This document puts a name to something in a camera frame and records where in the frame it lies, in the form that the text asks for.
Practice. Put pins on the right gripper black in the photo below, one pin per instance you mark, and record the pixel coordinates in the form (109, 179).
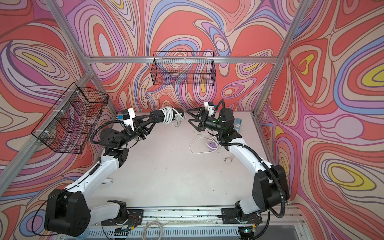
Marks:
(201, 126)

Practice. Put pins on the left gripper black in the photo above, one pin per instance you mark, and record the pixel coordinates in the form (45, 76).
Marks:
(139, 129)

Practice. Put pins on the black power strip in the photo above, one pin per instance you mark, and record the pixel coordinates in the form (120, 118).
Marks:
(168, 116)

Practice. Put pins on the blue power strip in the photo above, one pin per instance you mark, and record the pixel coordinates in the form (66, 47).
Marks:
(204, 136)

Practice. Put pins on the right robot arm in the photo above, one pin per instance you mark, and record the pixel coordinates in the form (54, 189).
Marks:
(270, 190)

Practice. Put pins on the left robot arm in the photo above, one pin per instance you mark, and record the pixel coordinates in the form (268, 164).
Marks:
(67, 210)

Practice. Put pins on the purple power strip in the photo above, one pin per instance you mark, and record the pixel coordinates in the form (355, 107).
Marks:
(212, 144)

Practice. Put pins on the small white cap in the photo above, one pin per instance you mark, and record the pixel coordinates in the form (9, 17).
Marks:
(108, 181)

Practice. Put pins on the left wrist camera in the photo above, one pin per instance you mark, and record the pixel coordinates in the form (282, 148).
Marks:
(126, 118)

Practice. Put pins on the black wire basket back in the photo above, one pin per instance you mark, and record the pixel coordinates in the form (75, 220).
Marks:
(183, 68)

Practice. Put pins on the black wire basket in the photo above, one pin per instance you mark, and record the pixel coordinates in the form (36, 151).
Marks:
(67, 127)
(183, 68)

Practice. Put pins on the black wire basket left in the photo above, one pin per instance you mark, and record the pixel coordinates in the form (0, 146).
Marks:
(67, 127)

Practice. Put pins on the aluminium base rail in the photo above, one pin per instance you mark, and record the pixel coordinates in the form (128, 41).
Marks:
(198, 223)

